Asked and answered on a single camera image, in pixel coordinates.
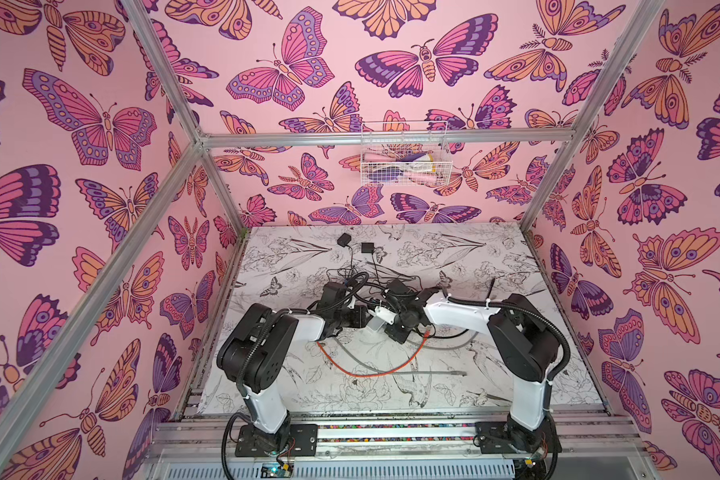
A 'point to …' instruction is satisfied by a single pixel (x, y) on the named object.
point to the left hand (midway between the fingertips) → (373, 313)
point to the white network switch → (375, 324)
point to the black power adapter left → (344, 239)
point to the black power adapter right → (367, 247)
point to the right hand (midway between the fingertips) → (391, 326)
